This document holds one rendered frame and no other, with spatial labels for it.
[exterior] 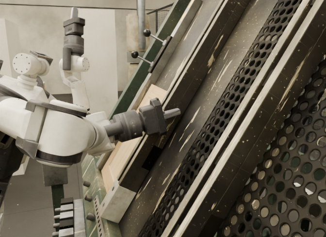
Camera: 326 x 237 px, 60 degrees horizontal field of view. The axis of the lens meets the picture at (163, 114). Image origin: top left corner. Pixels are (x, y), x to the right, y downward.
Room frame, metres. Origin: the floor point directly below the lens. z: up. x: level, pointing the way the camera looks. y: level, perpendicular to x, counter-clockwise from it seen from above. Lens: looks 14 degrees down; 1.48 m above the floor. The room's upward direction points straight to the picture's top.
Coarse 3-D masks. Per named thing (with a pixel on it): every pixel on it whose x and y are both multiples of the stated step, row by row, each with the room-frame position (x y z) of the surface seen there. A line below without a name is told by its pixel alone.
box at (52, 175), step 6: (42, 168) 1.37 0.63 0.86; (48, 168) 1.37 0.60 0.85; (54, 168) 1.38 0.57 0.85; (60, 168) 1.39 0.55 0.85; (66, 168) 1.41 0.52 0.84; (48, 174) 1.37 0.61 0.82; (54, 174) 1.38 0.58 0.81; (60, 174) 1.39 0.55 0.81; (66, 174) 1.40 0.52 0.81; (48, 180) 1.37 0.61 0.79; (54, 180) 1.38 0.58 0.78; (60, 180) 1.39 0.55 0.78; (66, 180) 1.40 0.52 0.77
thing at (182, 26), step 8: (200, 0) 1.43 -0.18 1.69; (192, 8) 1.42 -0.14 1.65; (184, 16) 1.41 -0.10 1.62; (192, 16) 1.42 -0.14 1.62; (184, 24) 1.41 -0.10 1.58; (176, 32) 1.40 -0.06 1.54; (184, 32) 1.41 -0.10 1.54; (176, 40) 1.40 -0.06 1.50; (168, 48) 1.38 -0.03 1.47; (168, 56) 1.38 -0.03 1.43; (160, 64) 1.37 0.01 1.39; (152, 72) 1.36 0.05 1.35; (160, 72) 1.37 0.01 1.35; (152, 80) 1.36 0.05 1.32; (144, 88) 1.35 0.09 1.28; (136, 96) 1.37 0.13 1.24; (144, 96) 1.35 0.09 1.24; (136, 104) 1.34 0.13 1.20; (104, 160) 1.29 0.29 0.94
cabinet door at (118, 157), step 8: (152, 88) 1.29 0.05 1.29; (160, 88) 1.20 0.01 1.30; (152, 96) 1.23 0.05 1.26; (160, 96) 1.15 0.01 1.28; (144, 104) 1.27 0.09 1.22; (120, 144) 1.24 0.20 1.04; (128, 144) 1.16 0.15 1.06; (112, 152) 1.27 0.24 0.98; (120, 152) 1.19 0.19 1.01; (128, 152) 1.11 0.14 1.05; (112, 160) 1.22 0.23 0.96; (120, 160) 1.13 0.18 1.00; (104, 168) 1.24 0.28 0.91; (112, 168) 1.16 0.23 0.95; (120, 168) 1.08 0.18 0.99; (104, 176) 1.18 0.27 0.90; (112, 176) 1.10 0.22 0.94; (104, 184) 1.13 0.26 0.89; (112, 184) 1.05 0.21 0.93
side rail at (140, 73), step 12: (180, 0) 1.66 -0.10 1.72; (180, 12) 1.66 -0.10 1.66; (168, 24) 1.64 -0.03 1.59; (156, 36) 1.63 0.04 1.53; (156, 48) 1.62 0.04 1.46; (144, 72) 1.59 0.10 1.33; (132, 84) 1.57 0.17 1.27; (120, 96) 1.60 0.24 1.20; (132, 96) 1.57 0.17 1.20; (120, 108) 1.55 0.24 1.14
